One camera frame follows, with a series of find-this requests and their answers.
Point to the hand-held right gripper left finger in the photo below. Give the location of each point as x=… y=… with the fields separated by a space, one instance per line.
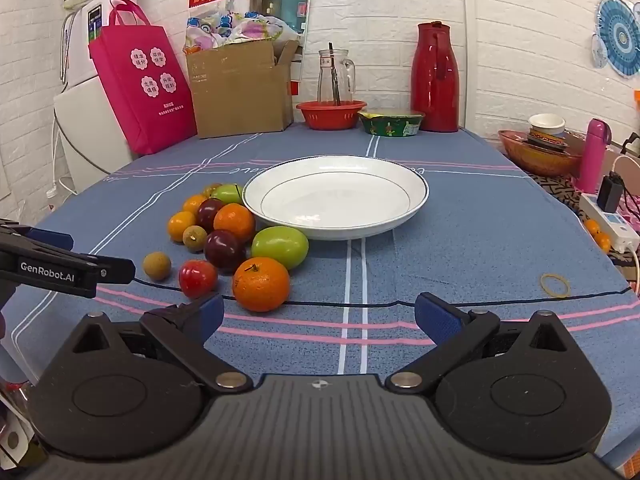
x=212 y=315

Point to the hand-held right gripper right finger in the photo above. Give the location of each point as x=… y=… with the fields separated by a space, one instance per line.
x=435 y=317

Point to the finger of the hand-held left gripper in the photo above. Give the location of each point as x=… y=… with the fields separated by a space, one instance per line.
x=115 y=271
x=50 y=239

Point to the brown longan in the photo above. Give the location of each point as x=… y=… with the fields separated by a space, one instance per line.
x=157 y=266
x=194 y=238

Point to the stemmed orange tangerine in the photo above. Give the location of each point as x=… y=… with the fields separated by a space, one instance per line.
x=261 y=285

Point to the dark purple plum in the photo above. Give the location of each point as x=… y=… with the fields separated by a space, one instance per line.
x=210 y=212
x=225 y=251

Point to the small yellow-orange kumquat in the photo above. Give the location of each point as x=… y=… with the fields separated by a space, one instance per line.
x=180 y=226
x=194 y=203

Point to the green apple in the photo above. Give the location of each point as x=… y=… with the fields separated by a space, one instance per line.
x=228 y=193
x=280 y=247

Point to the white plate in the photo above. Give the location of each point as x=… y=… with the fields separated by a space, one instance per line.
x=335 y=200

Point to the white washing machine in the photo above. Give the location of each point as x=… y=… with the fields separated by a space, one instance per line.
x=85 y=130

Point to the mottled yellow red fruit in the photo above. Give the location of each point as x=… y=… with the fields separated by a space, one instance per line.
x=211 y=190

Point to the yellow rubber band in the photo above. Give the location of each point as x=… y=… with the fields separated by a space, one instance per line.
x=556 y=285

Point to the brown patterned cloth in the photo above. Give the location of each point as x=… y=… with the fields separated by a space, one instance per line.
x=560 y=187

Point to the tiny orange kumquat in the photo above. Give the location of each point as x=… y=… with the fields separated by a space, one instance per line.
x=591 y=226
x=603 y=243

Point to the pink tote bag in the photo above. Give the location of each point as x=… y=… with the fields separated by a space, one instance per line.
x=145 y=80

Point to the white water purifier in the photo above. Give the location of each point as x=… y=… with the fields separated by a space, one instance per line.
x=82 y=50

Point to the orange-brown bowl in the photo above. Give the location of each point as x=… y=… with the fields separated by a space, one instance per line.
x=545 y=160

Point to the green instant noodle bowl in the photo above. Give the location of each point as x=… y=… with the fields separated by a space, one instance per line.
x=391 y=124

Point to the white power strip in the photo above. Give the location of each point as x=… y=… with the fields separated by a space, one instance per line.
x=615 y=225

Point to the patterned small bowl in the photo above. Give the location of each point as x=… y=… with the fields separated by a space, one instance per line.
x=546 y=139

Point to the cardboard box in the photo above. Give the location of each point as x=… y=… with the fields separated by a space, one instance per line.
x=235 y=95

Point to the black charger adapter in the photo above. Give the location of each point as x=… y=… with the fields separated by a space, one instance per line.
x=610 y=192

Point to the pink thermos bottle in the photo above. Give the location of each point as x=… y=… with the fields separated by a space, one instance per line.
x=592 y=160

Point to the red plastic basket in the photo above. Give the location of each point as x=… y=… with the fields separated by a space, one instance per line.
x=330 y=116

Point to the red thermos jug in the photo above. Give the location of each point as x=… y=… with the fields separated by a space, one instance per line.
x=434 y=85

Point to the glass pitcher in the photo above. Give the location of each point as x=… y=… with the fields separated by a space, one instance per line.
x=332 y=80

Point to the metal utensil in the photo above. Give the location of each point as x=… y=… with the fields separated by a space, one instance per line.
x=334 y=75

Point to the colourful printed cloth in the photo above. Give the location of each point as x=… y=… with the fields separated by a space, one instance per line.
x=235 y=30

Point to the blue paper fan decoration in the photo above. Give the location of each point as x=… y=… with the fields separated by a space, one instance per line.
x=620 y=35

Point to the photo wall poster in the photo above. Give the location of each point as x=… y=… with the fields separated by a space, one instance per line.
x=285 y=10

